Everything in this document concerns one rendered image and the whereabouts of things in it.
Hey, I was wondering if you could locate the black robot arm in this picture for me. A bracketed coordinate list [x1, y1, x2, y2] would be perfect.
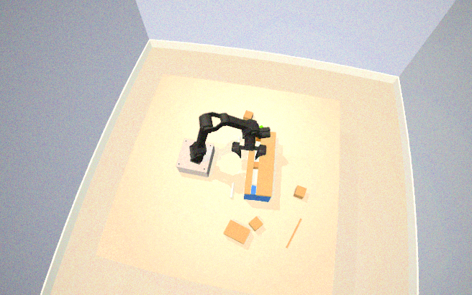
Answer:
[189, 112, 271, 165]

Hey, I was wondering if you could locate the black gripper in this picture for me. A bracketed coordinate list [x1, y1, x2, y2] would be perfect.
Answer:
[232, 140, 266, 159]

